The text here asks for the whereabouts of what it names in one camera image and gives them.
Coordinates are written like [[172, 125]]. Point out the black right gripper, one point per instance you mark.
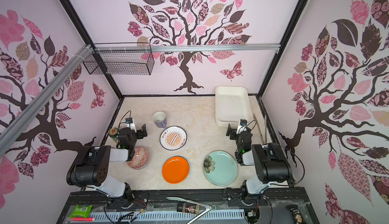
[[232, 132]]

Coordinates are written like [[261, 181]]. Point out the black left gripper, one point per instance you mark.
[[139, 132]]

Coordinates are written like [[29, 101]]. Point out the white plastic bin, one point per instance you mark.
[[231, 105]]

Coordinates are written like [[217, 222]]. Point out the white plate orange sunburst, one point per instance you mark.
[[173, 138]]

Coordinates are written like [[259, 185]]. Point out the mint green flower plate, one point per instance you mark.
[[220, 168]]

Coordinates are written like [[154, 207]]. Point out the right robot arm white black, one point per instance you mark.
[[271, 165]]

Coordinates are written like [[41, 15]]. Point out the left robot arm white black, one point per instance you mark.
[[90, 167]]

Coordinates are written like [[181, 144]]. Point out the red patterned bowl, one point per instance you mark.
[[140, 158]]

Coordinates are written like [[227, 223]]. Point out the purple grey mug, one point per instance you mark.
[[160, 119]]

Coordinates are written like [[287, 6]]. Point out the wooden tongs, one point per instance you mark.
[[262, 127]]

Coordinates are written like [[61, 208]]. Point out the light green plastic tongs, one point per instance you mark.
[[204, 208]]

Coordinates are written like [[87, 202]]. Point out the small brown bottle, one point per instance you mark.
[[188, 208]]

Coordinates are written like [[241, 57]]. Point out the green snack packet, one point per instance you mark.
[[81, 212]]

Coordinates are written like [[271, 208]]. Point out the pink marker pen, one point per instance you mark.
[[80, 219]]

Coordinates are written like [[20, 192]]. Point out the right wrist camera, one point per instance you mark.
[[242, 126]]

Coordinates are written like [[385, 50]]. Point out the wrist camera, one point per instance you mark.
[[129, 122], [242, 126]]

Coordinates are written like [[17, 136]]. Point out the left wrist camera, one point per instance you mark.
[[129, 122]]

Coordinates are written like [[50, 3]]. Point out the black wire basket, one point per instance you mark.
[[133, 58]]

